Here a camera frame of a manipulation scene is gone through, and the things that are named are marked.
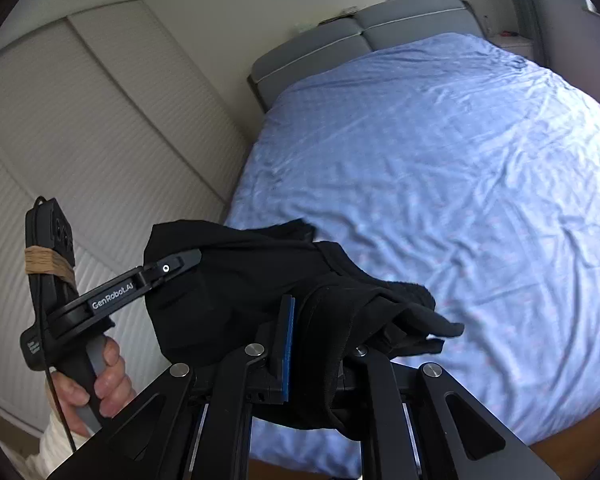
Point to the person's left hand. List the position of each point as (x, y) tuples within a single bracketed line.
[(112, 385)]

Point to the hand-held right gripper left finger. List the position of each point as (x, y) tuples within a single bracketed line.
[(286, 345)]

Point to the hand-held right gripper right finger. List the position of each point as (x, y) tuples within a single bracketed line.
[(375, 377)]

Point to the bed with blue sheet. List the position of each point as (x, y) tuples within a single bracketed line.
[(430, 160)]

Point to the black pants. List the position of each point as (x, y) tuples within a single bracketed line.
[(240, 280)]

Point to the grey padded headboard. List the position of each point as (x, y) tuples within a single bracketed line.
[(395, 25)]

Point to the white nightstand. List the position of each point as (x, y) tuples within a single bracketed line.
[(522, 45)]

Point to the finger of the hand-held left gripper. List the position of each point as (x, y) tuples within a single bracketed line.
[(172, 266)]

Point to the person's white sleeved forearm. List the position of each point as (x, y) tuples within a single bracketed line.
[(50, 452)]

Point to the white sliding door wardrobe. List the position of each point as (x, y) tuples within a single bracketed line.
[(105, 135)]

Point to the dark flat book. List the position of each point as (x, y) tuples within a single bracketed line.
[(330, 21)]

